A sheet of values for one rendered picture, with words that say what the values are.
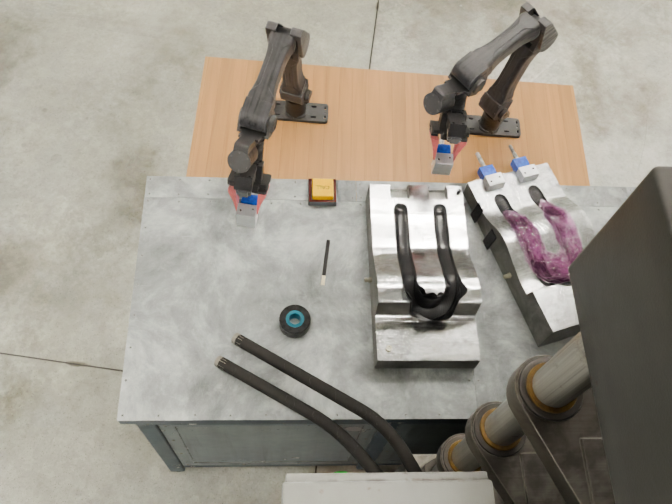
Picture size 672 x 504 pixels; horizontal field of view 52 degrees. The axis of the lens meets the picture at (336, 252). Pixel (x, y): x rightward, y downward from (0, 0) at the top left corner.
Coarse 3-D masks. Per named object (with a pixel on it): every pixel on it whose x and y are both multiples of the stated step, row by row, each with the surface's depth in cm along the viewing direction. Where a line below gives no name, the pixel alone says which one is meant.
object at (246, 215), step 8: (248, 200) 178; (256, 200) 178; (240, 208) 175; (248, 208) 175; (256, 208) 175; (240, 216) 174; (248, 216) 174; (256, 216) 177; (240, 224) 178; (248, 224) 177
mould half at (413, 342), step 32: (384, 192) 188; (416, 192) 189; (448, 192) 190; (384, 224) 184; (416, 224) 185; (384, 256) 179; (416, 256) 180; (384, 288) 170; (384, 320) 174; (416, 320) 175; (448, 320) 175; (384, 352) 170; (416, 352) 171; (448, 352) 171
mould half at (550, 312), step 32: (480, 192) 195; (512, 192) 196; (544, 192) 197; (480, 224) 195; (544, 224) 187; (576, 224) 188; (512, 256) 182; (512, 288) 186; (544, 288) 176; (544, 320) 173; (576, 320) 173
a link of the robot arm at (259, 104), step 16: (272, 32) 164; (304, 32) 166; (272, 48) 164; (288, 48) 164; (304, 48) 172; (272, 64) 163; (256, 80) 162; (272, 80) 162; (256, 96) 161; (272, 96) 161; (240, 112) 160; (256, 112) 160; (272, 112) 163; (256, 128) 161
